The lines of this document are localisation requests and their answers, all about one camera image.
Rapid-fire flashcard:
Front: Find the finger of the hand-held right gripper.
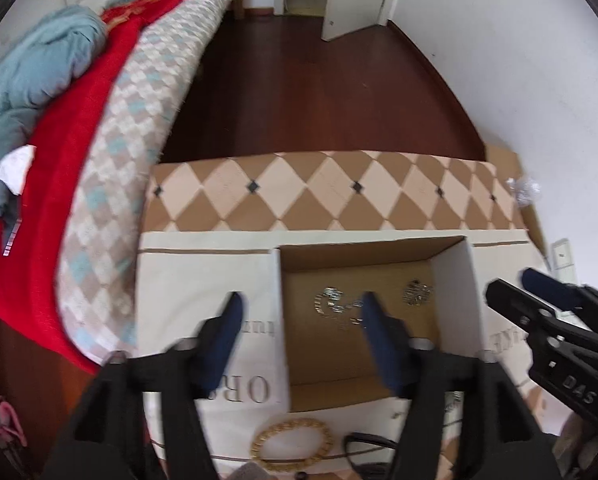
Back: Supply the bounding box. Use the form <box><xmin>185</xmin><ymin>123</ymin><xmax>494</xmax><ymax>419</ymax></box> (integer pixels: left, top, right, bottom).
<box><xmin>485</xmin><ymin>278</ymin><xmax>587</xmax><ymax>356</ymax></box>
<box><xmin>521</xmin><ymin>267</ymin><xmax>598</xmax><ymax>333</ymax></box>

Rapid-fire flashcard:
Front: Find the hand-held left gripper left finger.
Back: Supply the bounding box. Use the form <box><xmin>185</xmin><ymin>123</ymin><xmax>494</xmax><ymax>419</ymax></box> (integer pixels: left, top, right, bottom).
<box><xmin>44</xmin><ymin>292</ymin><xmax>244</xmax><ymax>480</ymax></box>

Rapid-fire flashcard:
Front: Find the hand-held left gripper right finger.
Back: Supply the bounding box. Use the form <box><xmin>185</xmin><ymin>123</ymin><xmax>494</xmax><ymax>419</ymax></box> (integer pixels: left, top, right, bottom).
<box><xmin>361</xmin><ymin>290</ymin><xmax>562</xmax><ymax>480</ymax></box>

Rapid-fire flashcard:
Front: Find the diamond-patterned cardboard box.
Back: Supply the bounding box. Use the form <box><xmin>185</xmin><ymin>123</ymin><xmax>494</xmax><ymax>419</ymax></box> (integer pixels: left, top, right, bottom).
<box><xmin>138</xmin><ymin>145</ymin><xmax>560</xmax><ymax>480</ymax></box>

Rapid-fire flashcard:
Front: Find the silver round ornament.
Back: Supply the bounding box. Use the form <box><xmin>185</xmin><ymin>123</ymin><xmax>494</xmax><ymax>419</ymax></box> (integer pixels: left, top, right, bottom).
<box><xmin>403</xmin><ymin>280</ymin><xmax>433</xmax><ymax>307</ymax></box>

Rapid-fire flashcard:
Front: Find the clear plastic wrap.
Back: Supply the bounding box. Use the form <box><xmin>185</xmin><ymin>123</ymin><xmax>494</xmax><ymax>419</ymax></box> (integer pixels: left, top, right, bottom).
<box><xmin>508</xmin><ymin>177</ymin><xmax>542</xmax><ymax>209</ymax></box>

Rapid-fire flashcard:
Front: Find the pink object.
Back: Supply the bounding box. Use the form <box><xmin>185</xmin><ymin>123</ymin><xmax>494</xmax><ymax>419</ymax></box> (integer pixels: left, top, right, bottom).
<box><xmin>0</xmin><ymin>395</ymin><xmax>28</xmax><ymax>449</ymax></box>

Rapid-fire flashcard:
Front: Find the bed with checkered cover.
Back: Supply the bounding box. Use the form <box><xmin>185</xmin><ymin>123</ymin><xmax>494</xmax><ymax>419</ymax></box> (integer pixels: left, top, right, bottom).
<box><xmin>56</xmin><ymin>0</ymin><xmax>253</xmax><ymax>367</ymax></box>

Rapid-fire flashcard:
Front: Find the red blanket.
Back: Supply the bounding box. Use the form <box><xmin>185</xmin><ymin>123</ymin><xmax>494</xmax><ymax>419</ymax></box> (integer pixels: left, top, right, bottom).
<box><xmin>0</xmin><ymin>0</ymin><xmax>235</xmax><ymax>376</ymax></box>

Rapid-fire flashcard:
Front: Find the white cloth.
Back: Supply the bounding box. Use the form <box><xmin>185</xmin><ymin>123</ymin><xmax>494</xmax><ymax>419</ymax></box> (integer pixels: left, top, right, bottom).
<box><xmin>0</xmin><ymin>145</ymin><xmax>36</xmax><ymax>196</ymax></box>

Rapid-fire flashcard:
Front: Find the white wall socket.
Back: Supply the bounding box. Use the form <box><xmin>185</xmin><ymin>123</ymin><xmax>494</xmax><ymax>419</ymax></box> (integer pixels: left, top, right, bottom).
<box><xmin>551</xmin><ymin>240</ymin><xmax>576</xmax><ymax>271</ymax></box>

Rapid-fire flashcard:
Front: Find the silver chain bracelet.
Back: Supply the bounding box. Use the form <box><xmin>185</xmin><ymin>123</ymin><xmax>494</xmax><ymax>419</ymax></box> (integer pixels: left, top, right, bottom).
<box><xmin>313</xmin><ymin>286</ymin><xmax>365</xmax><ymax>319</ymax></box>

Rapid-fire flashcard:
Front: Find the black cord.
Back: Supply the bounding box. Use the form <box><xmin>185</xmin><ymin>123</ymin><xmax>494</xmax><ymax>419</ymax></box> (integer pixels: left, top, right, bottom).
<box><xmin>343</xmin><ymin>432</ymin><xmax>405</xmax><ymax>480</ymax></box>

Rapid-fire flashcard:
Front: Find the gold beaded bracelet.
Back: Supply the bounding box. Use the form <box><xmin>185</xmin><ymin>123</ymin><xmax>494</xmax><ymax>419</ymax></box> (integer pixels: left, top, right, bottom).
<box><xmin>250</xmin><ymin>419</ymin><xmax>336</xmax><ymax>472</ymax></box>

